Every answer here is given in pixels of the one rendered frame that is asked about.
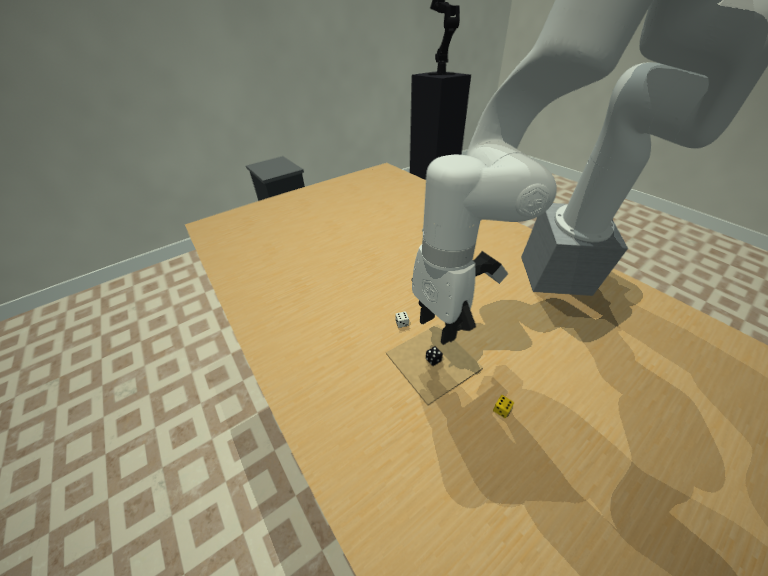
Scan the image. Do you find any tan fabric mat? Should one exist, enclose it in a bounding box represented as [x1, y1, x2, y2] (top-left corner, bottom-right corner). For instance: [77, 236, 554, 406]
[386, 324, 483, 405]

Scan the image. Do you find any yellow die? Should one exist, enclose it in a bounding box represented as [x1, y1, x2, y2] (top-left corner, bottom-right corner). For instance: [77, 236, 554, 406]
[493, 395, 514, 418]

